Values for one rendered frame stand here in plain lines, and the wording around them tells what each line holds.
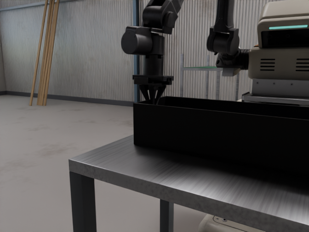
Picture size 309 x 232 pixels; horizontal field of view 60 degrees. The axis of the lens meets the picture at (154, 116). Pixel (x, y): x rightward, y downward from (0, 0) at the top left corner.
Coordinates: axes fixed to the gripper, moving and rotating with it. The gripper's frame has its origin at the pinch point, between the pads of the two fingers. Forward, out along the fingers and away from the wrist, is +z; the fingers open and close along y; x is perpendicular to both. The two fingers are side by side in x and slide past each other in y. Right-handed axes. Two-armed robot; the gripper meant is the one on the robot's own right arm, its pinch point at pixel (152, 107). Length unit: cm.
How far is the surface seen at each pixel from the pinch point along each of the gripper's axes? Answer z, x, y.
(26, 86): 53, 414, -691
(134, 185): 11.1, -25.0, 12.0
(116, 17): -119, 422, -361
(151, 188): 10.8, -25.1, 15.7
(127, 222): 87, 63, -55
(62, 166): 87, 104, -167
